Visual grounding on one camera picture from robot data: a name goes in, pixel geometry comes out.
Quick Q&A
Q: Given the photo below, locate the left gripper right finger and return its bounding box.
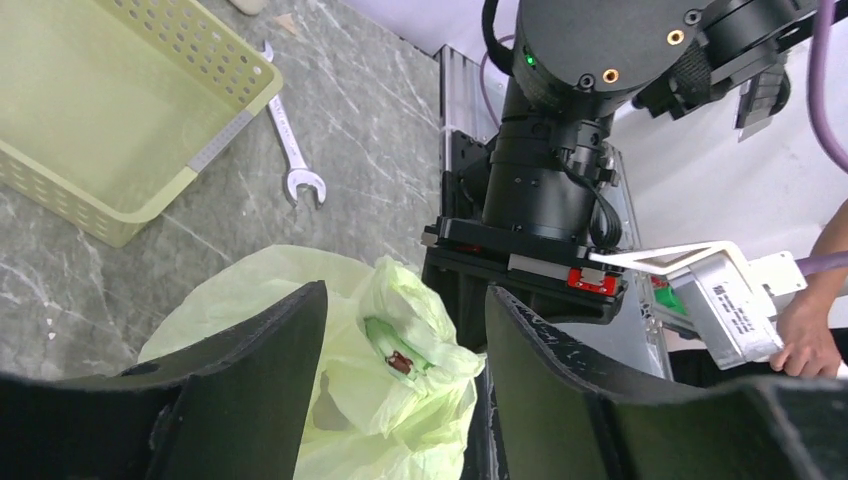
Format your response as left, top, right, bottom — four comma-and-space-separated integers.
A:
485, 287, 847, 479

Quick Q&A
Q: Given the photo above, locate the person's bare hand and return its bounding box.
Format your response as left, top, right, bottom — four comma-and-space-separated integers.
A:
770, 293, 842, 378

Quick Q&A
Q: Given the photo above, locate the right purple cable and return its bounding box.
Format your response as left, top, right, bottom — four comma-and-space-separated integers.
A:
478, 0, 848, 280

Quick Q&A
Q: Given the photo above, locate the silver wrench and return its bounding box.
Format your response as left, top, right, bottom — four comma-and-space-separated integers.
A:
258, 39, 328, 211

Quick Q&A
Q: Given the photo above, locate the pale yellow plastic basket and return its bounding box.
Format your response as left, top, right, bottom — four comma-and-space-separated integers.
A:
1, 0, 283, 248

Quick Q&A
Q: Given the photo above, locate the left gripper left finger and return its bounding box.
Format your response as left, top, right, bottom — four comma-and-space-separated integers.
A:
1, 281, 328, 479

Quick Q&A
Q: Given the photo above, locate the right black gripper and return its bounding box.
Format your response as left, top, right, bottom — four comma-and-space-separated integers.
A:
422, 217, 626, 351

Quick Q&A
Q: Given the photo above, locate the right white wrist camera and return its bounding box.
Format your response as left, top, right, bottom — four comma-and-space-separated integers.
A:
589, 241, 807, 370

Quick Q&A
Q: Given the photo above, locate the person's bare forearm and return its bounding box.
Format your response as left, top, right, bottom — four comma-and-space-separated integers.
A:
808, 201, 847, 328

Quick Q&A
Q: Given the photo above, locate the light green plastic bag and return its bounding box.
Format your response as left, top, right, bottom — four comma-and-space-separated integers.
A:
139, 245, 486, 479

